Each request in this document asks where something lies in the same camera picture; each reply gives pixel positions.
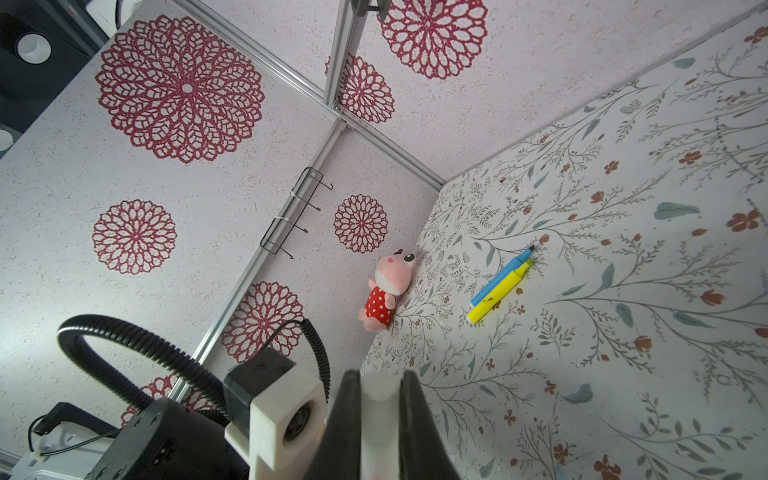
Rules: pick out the blue highlighter pen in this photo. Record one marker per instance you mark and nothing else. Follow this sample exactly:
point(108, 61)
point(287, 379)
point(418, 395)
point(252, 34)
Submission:
point(513, 265)

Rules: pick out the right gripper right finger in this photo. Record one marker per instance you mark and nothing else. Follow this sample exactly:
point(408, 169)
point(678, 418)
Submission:
point(421, 453)

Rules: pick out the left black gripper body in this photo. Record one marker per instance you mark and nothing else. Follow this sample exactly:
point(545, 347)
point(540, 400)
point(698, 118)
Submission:
point(170, 441)

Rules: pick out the clear highlighter cap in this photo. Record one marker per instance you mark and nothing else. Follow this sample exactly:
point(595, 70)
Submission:
point(379, 457)

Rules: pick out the pink plush toy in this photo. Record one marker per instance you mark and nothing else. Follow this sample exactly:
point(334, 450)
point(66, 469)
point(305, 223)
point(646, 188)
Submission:
point(392, 278)

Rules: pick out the black wire wall rack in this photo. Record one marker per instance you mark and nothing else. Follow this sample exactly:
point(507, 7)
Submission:
point(286, 222)

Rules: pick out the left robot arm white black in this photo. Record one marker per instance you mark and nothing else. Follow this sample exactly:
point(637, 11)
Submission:
point(68, 451)

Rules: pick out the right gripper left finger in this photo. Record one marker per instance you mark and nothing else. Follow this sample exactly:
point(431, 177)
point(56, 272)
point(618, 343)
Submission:
point(339, 453)

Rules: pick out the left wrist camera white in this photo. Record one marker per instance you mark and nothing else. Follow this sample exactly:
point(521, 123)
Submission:
point(277, 413)

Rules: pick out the yellow highlighter pen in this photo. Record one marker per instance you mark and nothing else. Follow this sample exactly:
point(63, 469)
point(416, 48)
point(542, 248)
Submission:
point(501, 290)

